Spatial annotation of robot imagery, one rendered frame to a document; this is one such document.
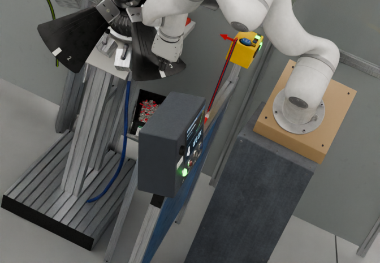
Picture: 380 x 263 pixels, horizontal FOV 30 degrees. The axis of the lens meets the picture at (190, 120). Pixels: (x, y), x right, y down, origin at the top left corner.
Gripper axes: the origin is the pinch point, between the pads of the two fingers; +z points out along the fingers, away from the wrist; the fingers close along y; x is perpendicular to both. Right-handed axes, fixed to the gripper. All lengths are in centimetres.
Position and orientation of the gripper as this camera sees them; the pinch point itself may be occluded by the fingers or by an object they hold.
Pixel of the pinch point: (163, 64)
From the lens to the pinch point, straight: 255.8
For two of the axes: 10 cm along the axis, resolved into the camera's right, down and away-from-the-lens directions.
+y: -9.0, -4.2, 1.1
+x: -3.9, 6.7, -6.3
